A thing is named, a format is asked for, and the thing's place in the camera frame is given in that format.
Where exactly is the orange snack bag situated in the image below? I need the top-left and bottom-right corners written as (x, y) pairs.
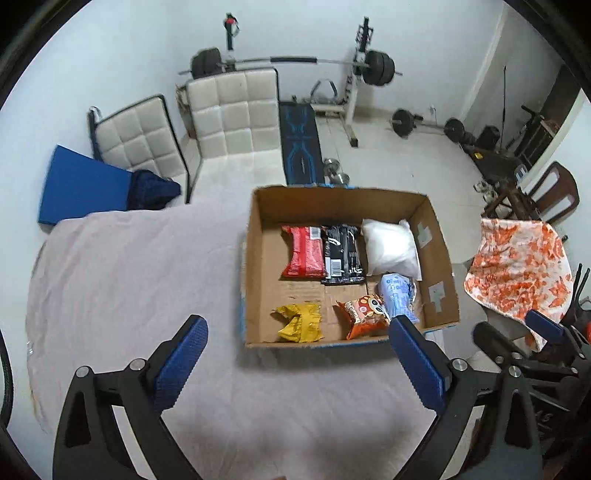
top-left (337, 294), bottom-right (391, 340)

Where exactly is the light blue tissue pack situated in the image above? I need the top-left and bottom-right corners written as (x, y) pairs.
top-left (378, 273), bottom-right (419, 324)

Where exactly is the white soft pouch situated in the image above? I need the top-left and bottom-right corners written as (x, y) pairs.
top-left (362, 219), bottom-right (422, 281)

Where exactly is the yellow packet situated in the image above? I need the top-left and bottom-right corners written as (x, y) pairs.
top-left (271, 303), bottom-right (324, 344)

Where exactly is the black snack bag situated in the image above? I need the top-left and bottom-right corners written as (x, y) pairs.
top-left (322, 224), bottom-right (366, 285)

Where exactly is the red snack packet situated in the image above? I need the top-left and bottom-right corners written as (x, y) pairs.
top-left (281, 226), bottom-right (325, 279)

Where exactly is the orange white floral cloth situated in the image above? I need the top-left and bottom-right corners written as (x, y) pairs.
top-left (464, 218), bottom-right (574, 324)

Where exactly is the brown wooden chair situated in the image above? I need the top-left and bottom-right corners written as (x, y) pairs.
top-left (482, 161), bottom-right (580, 225)

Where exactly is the open cardboard box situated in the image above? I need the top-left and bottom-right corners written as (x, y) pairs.
top-left (242, 186), bottom-right (460, 349)

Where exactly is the dark navy cloth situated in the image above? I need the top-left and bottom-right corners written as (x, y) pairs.
top-left (126, 170), bottom-right (181, 211)

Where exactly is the blue foam cushion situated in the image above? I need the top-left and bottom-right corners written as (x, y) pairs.
top-left (38, 145), bottom-right (131, 226)

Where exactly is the chrome dumbbell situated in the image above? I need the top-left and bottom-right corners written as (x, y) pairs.
top-left (322, 158), bottom-right (349, 186)

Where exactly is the barbell on floor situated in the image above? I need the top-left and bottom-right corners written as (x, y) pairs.
top-left (390, 109), bottom-right (466, 144)

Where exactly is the left white padded chair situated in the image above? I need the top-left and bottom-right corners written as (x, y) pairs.
top-left (89, 94), bottom-right (190, 206)

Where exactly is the white padded chair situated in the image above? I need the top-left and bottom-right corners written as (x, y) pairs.
top-left (186, 68), bottom-right (286, 189)
top-left (89, 94), bottom-right (190, 206)

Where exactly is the black blue bench pad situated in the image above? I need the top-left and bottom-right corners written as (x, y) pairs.
top-left (280, 102), bottom-right (325, 185)

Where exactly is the right white padded chair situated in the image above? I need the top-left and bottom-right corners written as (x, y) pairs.
top-left (186, 68), bottom-right (286, 189)

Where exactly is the barbell on rack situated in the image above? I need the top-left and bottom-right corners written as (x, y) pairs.
top-left (178, 48), bottom-right (404, 87)

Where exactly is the white weight bench rack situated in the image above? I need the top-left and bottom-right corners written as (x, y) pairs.
top-left (222, 13), bottom-right (374, 148)

